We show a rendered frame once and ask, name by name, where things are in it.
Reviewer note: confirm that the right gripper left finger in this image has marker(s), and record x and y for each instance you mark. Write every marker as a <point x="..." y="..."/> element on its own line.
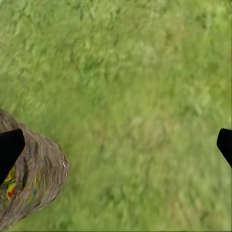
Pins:
<point x="12" y="143"/>

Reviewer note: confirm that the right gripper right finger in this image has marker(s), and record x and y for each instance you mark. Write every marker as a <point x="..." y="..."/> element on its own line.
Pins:
<point x="224" y="143"/>

